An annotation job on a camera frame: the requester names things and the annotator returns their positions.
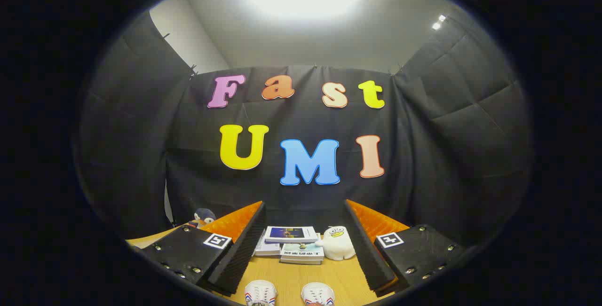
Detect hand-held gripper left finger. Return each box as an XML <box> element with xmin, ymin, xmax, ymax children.
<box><xmin>141</xmin><ymin>201</ymin><xmax>267</xmax><ymax>296</ymax></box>

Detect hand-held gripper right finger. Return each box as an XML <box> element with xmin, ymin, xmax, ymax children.
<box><xmin>345</xmin><ymin>199</ymin><xmax>466</xmax><ymax>297</ymax></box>

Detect white canvas shoe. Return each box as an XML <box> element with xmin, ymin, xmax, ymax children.
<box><xmin>301</xmin><ymin>282</ymin><xmax>335</xmax><ymax>306</ymax></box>
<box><xmin>244</xmin><ymin>280</ymin><xmax>278</xmax><ymax>306</ymax></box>

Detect white book with text cover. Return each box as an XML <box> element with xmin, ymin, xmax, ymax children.
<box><xmin>254</xmin><ymin>240</ymin><xmax>282</xmax><ymax>256</ymax></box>

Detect white duck plush toy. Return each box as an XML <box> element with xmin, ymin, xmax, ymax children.
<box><xmin>315</xmin><ymin>226</ymin><xmax>356</xmax><ymax>261</ymax></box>

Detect book with blue picture cover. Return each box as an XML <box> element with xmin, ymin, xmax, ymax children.
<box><xmin>264</xmin><ymin>226</ymin><xmax>319</xmax><ymax>244</ymax></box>

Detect grey penguin plush toy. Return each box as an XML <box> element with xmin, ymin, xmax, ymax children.
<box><xmin>188</xmin><ymin>208</ymin><xmax>217</xmax><ymax>229</ymax></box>

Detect book with teal cover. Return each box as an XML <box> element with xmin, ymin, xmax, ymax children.
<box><xmin>281</xmin><ymin>243</ymin><xmax>325</xmax><ymax>260</ymax></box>

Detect black backdrop cloth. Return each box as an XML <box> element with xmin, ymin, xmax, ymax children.
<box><xmin>75</xmin><ymin>10</ymin><xmax>534</xmax><ymax>250</ymax></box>

